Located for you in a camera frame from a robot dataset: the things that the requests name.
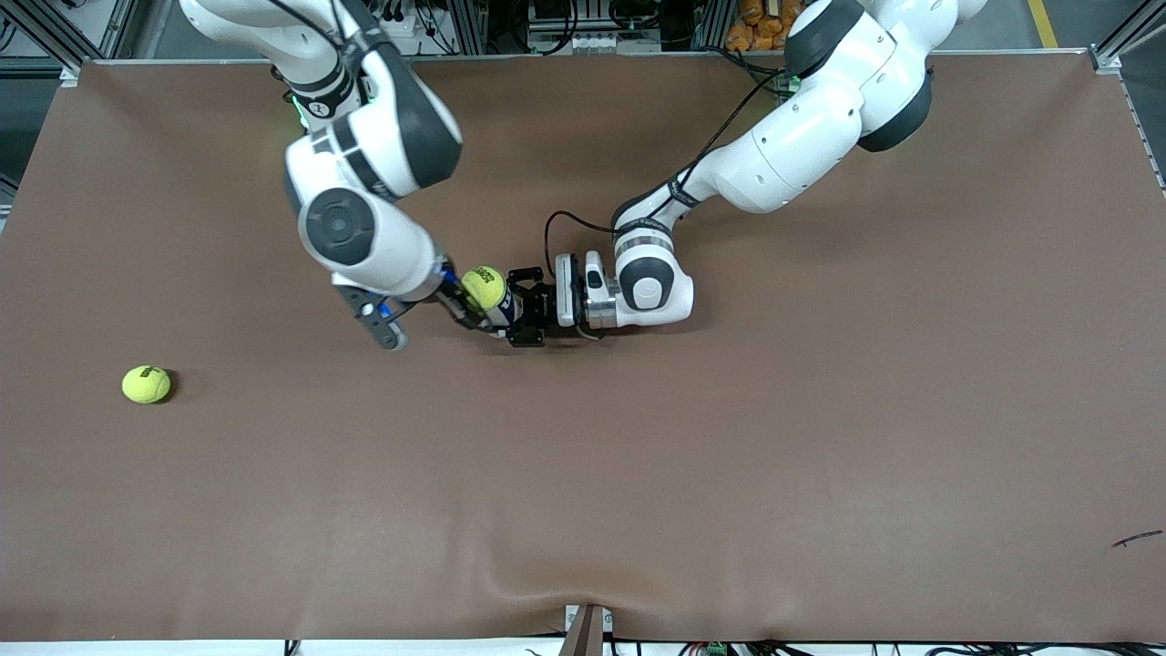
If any Roland Garros tennis ball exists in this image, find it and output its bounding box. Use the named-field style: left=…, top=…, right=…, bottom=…
left=460, top=265, right=508, bottom=313

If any white blue tennis ball can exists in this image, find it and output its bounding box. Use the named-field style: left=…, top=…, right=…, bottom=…
left=474, top=296, right=527, bottom=340

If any Wilson tennis ball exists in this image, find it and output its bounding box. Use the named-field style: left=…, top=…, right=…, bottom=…
left=121, top=364, right=172, bottom=405

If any brown table mat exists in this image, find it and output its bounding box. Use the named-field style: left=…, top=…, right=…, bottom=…
left=0, top=50, right=1166, bottom=644

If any white breaker row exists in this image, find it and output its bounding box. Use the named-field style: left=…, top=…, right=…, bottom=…
left=528, top=27, right=613, bottom=56

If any white power strip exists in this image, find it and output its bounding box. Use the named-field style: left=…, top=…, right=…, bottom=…
left=373, top=0, right=429, bottom=42

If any orange packets pile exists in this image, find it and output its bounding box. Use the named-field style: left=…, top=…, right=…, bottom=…
left=726, top=0, right=807, bottom=53

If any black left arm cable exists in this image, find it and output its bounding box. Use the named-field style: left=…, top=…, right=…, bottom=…
left=544, top=71, right=786, bottom=343

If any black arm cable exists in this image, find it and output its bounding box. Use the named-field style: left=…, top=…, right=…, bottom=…
left=269, top=0, right=388, bottom=83
left=544, top=71, right=786, bottom=343

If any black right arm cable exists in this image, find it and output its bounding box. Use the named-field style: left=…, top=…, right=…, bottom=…
left=269, top=0, right=388, bottom=83

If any metal camera pole bracket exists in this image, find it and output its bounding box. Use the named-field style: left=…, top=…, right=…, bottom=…
left=557, top=603, right=615, bottom=656

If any aluminium frame strut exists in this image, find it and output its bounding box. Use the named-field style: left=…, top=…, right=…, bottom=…
left=1091, top=0, right=1166, bottom=74
left=0, top=0, right=139, bottom=72

